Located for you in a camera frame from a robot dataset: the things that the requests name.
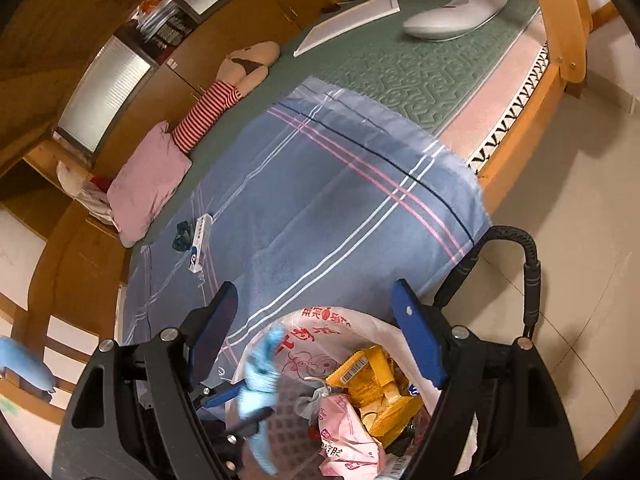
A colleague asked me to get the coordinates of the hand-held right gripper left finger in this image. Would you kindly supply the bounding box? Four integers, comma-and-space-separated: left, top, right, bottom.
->
50, 281, 238, 480

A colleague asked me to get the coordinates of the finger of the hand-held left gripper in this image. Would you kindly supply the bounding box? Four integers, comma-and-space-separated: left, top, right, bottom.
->
197, 382, 247, 411
212, 406, 275, 480

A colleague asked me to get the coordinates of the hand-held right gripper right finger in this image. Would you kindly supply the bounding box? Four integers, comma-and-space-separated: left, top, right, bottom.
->
390, 278, 583, 480

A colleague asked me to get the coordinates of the light blue wrapper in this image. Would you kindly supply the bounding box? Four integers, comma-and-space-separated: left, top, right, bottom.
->
237, 324, 286, 476

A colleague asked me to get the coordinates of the white red printed plastic bag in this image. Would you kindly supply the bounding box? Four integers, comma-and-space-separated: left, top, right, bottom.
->
222, 305, 481, 480

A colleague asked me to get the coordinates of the yellow orange snack packet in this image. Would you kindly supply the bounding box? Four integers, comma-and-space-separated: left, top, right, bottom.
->
325, 345, 423, 448

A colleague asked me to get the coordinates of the white toothpaste box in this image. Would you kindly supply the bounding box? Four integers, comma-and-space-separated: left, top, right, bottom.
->
187, 213, 213, 275

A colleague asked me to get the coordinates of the pink printed packet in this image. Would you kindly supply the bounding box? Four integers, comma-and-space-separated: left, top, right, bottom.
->
317, 392, 388, 480

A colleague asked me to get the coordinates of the dark green crumpled wrapper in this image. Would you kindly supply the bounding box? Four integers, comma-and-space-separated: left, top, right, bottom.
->
172, 220, 193, 252

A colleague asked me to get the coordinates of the pink pillow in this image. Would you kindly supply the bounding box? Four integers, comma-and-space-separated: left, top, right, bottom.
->
106, 121, 193, 248

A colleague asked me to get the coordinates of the blue striped blanket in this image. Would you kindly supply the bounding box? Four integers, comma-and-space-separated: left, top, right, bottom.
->
120, 76, 493, 416

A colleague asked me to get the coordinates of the folded cloth pile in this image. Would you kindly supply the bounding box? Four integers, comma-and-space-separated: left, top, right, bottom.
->
56, 160, 118, 226

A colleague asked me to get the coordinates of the red striped plush doll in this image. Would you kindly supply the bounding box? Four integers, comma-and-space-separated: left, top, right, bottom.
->
172, 41, 281, 153

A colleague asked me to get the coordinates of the pink zigzag trimmed mattress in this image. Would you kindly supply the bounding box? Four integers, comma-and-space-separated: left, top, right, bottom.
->
440, 25, 553, 173

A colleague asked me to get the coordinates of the row of shelf books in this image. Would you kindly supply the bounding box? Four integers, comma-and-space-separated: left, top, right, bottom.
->
135, 0, 193, 51

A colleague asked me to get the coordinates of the white flat board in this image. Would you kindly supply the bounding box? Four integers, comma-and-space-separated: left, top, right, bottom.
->
293, 0, 401, 58

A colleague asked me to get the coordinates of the white oval plastic board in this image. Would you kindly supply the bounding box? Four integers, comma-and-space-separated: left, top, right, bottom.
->
402, 0, 508, 41

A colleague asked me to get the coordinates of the black cable handle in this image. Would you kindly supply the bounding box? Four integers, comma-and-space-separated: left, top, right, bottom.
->
432, 225, 542, 338

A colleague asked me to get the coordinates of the wooden bed frame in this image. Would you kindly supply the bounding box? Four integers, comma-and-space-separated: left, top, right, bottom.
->
0, 0, 621, 426

